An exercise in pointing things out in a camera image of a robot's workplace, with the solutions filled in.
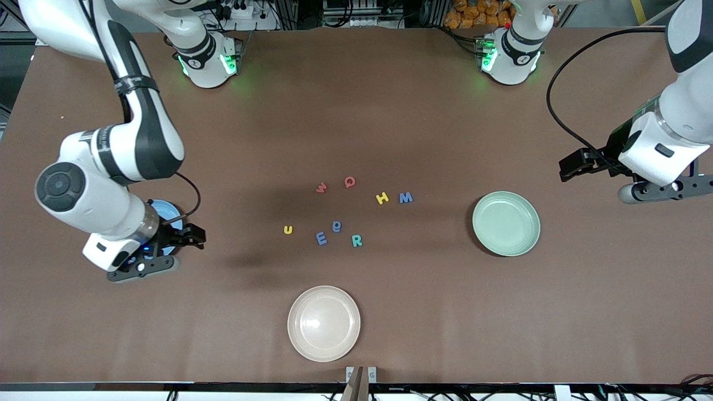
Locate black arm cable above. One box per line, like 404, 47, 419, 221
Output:
546, 26, 669, 169
78, 0, 202, 223

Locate blue plate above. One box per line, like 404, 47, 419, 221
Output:
146, 199, 184, 258

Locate beige plate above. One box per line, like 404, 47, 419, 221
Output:
287, 286, 362, 363

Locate green plate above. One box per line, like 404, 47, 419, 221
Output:
472, 191, 541, 257

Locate white power strip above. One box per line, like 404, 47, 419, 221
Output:
216, 0, 256, 20

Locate orange packaged items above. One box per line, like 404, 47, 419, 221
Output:
445, 0, 516, 30

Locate grey equipment rack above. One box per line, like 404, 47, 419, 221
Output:
322, 0, 403, 28

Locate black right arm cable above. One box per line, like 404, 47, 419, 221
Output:
78, 0, 202, 223

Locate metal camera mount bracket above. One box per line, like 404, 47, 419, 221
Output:
345, 366, 378, 401

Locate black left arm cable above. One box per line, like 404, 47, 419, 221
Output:
546, 26, 669, 169

